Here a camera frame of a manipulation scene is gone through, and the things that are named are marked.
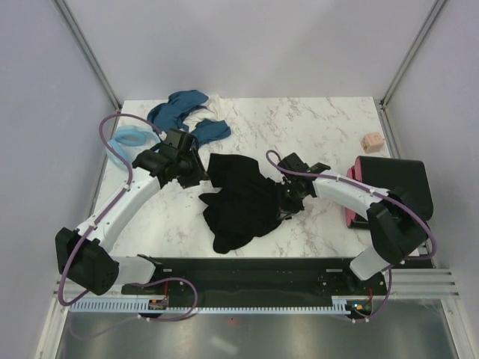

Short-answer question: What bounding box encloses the white slotted cable duct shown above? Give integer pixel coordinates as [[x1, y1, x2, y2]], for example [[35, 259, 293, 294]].
[[70, 295, 358, 315]]

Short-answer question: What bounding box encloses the black t shirt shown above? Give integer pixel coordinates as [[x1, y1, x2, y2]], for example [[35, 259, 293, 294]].
[[198, 153, 281, 254]]

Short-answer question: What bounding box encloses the black and pink drawer box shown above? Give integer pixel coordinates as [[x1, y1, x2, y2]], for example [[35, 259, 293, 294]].
[[347, 156, 433, 221]]

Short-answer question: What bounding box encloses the blue t shirt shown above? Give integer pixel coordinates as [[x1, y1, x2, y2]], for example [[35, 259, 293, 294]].
[[147, 90, 231, 147]]

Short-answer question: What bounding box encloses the white t shirt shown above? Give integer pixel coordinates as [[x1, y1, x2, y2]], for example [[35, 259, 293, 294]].
[[183, 94, 233, 132]]

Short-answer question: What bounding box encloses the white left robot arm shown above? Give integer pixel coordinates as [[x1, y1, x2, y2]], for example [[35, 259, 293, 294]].
[[55, 148, 208, 307]]

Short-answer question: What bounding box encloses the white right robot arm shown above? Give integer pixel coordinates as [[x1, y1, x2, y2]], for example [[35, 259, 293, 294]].
[[280, 169, 435, 295]]

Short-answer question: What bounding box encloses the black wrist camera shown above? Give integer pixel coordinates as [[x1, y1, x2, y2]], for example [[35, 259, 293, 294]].
[[159, 129, 197, 156], [278, 153, 331, 180]]

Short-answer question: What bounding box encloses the pink foam cube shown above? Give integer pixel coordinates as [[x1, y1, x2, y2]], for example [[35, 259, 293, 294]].
[[361, 132, 385, 153]]

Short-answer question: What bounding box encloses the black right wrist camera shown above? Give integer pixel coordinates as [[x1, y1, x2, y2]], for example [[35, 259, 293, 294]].
[[278, 153, 331, 180]]

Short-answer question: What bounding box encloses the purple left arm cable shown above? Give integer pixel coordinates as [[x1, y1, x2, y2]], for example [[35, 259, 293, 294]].
[[59, 114, 199, 340]]

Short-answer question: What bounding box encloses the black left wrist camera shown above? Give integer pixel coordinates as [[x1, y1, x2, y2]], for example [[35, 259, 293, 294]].
[[159, 129, 197, 156]]

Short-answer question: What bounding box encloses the light blue ring toy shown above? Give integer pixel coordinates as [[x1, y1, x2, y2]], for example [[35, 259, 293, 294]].
[[106, 125, 161, 171]]

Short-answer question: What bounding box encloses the aluminium frame rail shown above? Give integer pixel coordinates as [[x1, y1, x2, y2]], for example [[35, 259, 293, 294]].
[[52, 267, 460, 299]]

